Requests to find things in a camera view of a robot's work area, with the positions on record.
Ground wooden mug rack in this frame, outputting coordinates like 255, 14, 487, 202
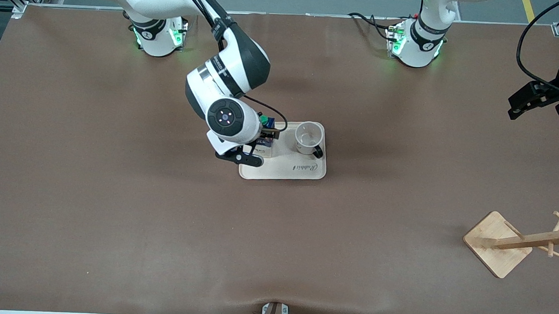
461, 206, 559, 282

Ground black base cables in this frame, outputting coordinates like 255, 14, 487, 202
347, 11, 403, 43

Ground blue milk carton green cap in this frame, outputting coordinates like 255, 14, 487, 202
252, 112, 278, 159

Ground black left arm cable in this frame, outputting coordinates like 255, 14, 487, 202
515, 0, 559, 87

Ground cream tray with rabbit print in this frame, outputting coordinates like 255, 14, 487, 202
238, 118, 330, 184

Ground white smiley cup black handle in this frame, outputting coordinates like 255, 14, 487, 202
293, 121, 326, 160

